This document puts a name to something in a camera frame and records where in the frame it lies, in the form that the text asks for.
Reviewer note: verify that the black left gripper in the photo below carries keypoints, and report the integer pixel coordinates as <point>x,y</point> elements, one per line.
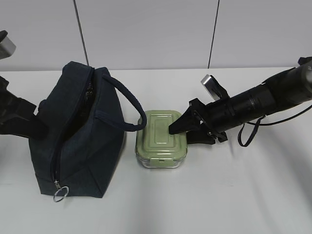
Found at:
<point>17,116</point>

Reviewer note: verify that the green lidded glass food container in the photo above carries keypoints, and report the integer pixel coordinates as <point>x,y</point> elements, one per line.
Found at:
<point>155,147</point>

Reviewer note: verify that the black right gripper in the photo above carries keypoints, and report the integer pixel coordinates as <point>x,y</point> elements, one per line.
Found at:
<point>205,123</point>

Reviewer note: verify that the dark navy fabric lunch bag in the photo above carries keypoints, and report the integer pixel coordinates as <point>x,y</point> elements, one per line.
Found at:
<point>88,113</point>

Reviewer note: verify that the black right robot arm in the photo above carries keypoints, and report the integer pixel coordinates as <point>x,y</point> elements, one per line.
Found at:
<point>279,92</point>

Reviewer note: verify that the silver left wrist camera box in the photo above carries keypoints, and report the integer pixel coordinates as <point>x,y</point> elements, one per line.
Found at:
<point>7,47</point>

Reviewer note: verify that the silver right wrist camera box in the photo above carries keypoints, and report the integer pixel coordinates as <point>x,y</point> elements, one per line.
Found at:
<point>216,91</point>

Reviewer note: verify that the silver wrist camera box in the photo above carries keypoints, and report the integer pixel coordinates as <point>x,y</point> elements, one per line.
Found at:
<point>7,47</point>
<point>216,91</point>

